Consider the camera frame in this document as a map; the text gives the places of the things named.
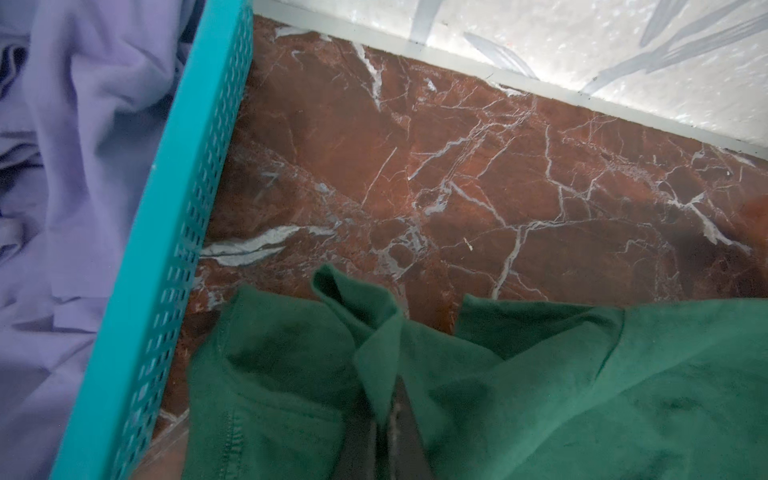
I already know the dark green t shirt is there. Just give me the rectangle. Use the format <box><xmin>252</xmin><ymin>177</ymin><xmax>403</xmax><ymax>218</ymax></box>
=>
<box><xmin>183</xmin><ymin>266</ymin><xmax>767</xmax><ymax>479</ymax></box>

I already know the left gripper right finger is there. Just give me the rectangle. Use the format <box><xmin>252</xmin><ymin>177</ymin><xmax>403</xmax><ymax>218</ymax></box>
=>
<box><xmin>387</xmin><ymin>376</ymin><xmax>435</xmax><ymax>480</ymax></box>

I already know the lilac purple t shirt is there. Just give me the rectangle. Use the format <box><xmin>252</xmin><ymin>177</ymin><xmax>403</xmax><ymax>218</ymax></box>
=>
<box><xmin>1</xmin><ymin>1</ymin><xmax>204</xmax><ymax>479</ymax></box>

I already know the teal plastic laundry basket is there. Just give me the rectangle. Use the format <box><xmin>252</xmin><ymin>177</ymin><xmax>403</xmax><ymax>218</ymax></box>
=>
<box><xmin>51</xmin><ymin>1</ymin><xmax>253</xmax><ymax>479</ymax></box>

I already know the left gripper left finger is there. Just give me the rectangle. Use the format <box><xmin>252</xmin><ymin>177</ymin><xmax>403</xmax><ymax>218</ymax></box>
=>
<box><xmin>331</xmin><ymin>398</ymin><xmax>377</xmax><ymax>480</ymax></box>

